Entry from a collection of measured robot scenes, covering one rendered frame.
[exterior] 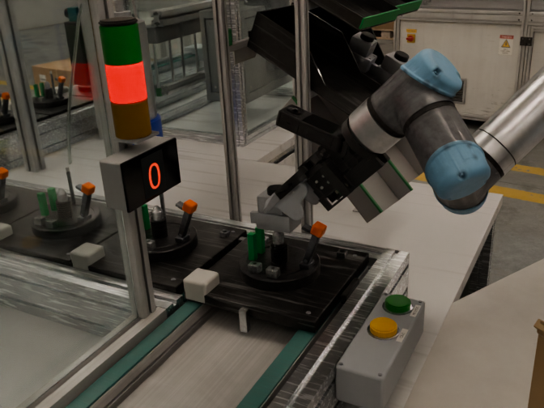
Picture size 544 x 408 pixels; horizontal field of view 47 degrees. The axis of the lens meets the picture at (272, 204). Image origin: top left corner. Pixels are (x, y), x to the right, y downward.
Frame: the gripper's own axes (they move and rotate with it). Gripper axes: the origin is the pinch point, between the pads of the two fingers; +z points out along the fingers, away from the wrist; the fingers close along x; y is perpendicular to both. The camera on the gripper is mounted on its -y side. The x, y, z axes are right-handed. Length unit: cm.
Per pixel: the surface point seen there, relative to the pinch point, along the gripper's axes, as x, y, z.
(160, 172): -17.4, -13.1, -0.6
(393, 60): 40.4, -5.9, -15.8
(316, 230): -1.0, 8.5, -3.0
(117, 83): -21.3, -24.1, -8.6
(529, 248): 218, 96, 60
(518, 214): 258, 89, 68
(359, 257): 9.6, 17.8, 1.3
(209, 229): 9.2, -4.4, 23.9
